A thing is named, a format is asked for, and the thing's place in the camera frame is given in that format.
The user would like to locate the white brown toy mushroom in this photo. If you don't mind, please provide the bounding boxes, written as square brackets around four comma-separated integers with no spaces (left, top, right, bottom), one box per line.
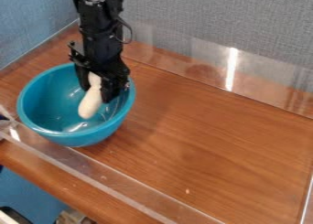
[77,72,101,119]

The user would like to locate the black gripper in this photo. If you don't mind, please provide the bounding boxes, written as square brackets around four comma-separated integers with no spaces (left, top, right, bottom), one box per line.
[68,0,129,103]

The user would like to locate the clear acrylic barrier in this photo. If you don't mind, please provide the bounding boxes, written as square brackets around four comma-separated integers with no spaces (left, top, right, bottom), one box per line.
[122,21,313,119]
[0,20,78,79]
[0,104,223,224]

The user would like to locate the clear acrylic left barrier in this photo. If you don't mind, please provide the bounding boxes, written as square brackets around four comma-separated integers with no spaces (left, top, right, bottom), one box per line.
[0,20,78,79]

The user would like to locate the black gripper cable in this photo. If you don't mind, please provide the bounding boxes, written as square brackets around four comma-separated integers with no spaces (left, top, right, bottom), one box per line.
[113,16,134,46]

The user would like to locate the clear acrylic front barrier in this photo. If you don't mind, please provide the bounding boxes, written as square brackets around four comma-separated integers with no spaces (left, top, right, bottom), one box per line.
[0,104,223,224]

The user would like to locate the blue bowl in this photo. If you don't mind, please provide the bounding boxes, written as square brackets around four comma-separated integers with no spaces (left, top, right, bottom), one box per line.
[15,63,134,147]

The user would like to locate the clear acrylic back barrier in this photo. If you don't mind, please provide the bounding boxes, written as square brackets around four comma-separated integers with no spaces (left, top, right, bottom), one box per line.
[122,21,313,119]

